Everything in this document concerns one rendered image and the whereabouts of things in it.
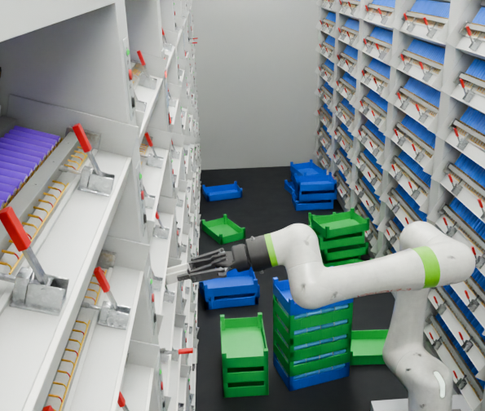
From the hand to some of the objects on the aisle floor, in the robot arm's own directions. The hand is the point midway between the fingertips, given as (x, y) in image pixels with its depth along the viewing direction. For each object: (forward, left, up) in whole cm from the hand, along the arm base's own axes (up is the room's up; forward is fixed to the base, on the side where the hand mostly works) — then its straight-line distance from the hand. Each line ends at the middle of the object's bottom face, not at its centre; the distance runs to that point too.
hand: (177, 273), depth 157 cm
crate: (-36, -85, -98) cm, 135 cm away
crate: (-68, -100, -100) cm, 157 cm away
